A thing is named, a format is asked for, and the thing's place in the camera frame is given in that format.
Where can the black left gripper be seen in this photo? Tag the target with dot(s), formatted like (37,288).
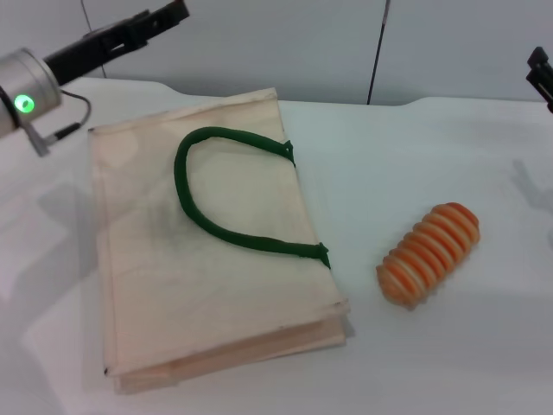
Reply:
(82,55)

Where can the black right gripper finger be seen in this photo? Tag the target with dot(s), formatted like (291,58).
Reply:
(539,58)
(545,84)

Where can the orange ridged bread loaf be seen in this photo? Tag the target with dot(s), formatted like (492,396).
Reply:
(427,255)

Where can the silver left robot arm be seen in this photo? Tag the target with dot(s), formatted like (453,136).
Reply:
(26,91)

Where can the thin dark background pole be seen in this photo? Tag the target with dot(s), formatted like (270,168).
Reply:
(376,56)

